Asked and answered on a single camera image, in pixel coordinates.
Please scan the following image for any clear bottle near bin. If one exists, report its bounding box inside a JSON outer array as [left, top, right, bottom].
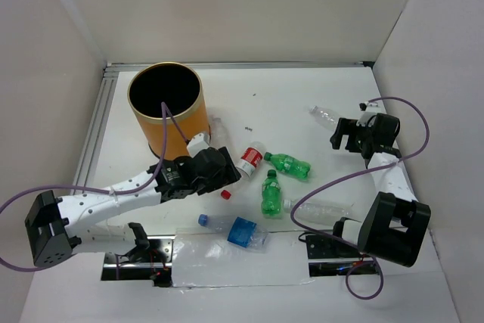
[[209, 116, 229, 149]]

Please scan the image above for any green bottle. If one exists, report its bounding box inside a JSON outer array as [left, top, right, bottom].
[[264, 152, 311, 181], [261, 169, 282, 219]]

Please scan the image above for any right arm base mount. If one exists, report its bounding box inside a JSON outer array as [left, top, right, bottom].
[[298, 231, 378, 278]]

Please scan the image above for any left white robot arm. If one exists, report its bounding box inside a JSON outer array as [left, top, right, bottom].
[[25, 147, 240, 269]]

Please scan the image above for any red label clear bottle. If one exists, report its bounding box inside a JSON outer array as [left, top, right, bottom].
[[235, 141, 266, 179]]

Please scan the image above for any blue label clear bottle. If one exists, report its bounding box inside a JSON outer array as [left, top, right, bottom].
[[197, 214, 268, 252]]

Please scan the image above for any clear bottle far right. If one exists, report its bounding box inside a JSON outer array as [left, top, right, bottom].
[[309, 106, 340, 132]]

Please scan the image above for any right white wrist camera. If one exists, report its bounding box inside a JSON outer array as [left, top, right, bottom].
[[357, 101, 380, 127]]

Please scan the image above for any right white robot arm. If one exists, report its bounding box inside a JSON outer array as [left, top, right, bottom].
[[330, 113, 431, 267]]

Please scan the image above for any clear bottle white cap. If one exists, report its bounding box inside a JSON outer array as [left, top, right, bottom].
[[294, 198, 353, 227]]

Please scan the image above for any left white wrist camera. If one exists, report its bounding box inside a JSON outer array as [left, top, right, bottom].
[[187, 132, 210, 157]]

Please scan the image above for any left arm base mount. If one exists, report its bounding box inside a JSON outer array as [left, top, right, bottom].
[[101, 222, 175, 287]]

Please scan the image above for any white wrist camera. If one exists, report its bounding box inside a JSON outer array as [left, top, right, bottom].
[[357, 101, 380, 127], [187, 132, 210, 157]]

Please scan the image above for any orange cylindrical bin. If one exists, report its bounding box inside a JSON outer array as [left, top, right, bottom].
[[127, 62, 210, 160]]

